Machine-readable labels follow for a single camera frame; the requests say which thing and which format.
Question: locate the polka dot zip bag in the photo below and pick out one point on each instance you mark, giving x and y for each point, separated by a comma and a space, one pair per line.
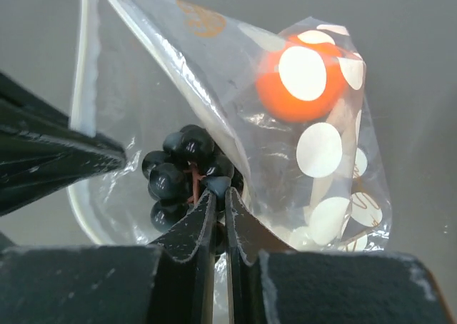
147, 68

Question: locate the fake orange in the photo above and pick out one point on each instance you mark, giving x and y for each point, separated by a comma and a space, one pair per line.
302, 81

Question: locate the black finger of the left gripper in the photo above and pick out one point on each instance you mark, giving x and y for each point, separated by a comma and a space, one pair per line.
40, 154

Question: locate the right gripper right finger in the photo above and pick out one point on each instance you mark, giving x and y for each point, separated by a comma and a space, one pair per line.
246, 236

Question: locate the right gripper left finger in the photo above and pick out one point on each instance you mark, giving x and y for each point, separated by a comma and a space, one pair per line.
183, 290

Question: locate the fake black grape bunch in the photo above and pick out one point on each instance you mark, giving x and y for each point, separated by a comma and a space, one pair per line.
177, 174

